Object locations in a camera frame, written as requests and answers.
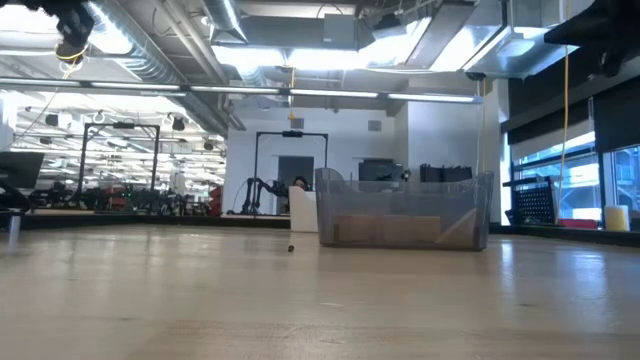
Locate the grey translucent plastic bin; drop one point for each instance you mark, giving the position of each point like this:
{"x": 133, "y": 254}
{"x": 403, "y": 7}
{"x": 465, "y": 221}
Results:
{"x": 400, "y": 200}

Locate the black background robot arm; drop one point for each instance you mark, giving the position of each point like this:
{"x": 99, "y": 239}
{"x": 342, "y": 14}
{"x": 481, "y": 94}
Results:
{"x": 257, "y": 190}

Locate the long ceiling light bar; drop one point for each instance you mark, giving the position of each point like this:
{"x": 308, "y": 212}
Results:
{"x": 135, "y": 86}

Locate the black hanging spotlight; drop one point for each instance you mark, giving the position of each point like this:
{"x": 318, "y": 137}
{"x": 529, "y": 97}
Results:
{"x": 178, "y": 124}
{"x": 209, "y": 145}
{"x": 51, "y": 120}

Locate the black monitor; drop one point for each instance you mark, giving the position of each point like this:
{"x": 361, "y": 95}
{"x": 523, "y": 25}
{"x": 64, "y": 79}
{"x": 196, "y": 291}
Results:
{"x": 20, "y": 170}

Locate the yellow cylinder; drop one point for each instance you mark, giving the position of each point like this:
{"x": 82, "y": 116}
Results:
{"x": 616, "y": 218}

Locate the black pegboard rack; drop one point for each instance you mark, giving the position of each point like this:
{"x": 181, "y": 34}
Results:
{"x": 532, "y": 205}

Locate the red box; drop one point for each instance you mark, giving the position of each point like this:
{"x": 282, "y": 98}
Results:
{"x": 577, "y": 223}

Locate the tall black cabinet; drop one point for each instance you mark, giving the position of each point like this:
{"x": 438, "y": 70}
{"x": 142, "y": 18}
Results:
{"x": 445, "y": 173}

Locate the red machine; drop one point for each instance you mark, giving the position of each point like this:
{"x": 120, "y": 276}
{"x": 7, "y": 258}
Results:
{"x": 216, "y": 200}

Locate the dark grey door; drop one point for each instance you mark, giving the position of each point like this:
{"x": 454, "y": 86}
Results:
{"x": 295, "y": 167}

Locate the grey ceiling unit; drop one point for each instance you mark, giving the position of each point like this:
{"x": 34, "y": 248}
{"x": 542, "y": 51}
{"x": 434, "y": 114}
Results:
{"x": 342, "y": 30}

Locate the person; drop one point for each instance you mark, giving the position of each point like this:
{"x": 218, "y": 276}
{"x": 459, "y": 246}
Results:
{"x": 300, "y": 182}

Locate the silver ceiling duct panel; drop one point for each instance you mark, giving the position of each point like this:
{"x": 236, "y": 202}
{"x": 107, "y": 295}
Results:
{"x": 420, "y": 45}

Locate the black aluminium table frame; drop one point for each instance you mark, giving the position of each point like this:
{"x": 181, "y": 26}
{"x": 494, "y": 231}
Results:
{"x": 100, "y": 221}

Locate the black gantry frame with camera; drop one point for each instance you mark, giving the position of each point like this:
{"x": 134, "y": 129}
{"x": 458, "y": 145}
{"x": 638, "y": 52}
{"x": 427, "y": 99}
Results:
{"x": 257, "y": 160}

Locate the grey wall vent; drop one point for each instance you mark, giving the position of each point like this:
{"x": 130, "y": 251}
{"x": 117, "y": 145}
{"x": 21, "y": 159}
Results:
{"x": 297, "y": 123}
{"x": 374, "y": 126}

